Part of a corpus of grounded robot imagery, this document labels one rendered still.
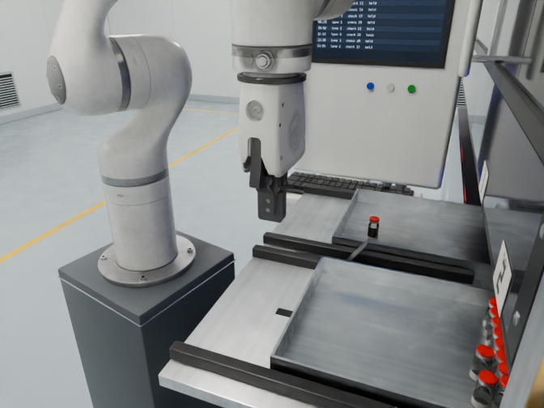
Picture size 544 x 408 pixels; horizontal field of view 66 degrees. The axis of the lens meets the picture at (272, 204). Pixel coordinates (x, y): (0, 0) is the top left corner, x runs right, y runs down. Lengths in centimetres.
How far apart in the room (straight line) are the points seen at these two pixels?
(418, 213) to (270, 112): 68
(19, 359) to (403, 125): 176
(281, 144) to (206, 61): 637
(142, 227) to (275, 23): 48
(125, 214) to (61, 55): 27
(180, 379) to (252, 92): 38
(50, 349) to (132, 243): 136
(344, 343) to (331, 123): 90
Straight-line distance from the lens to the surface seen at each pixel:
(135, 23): 744
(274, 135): 43
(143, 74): 72
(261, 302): 71
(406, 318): 71
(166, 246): 83
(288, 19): 43
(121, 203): 78
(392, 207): 106
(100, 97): 70
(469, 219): 107
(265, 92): 43
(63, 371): 200
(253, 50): 44
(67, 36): 71
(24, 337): 223
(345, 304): 72
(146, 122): 77
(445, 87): 134
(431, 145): 137
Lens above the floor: 132
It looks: 25 degrees down
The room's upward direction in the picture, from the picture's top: straight up
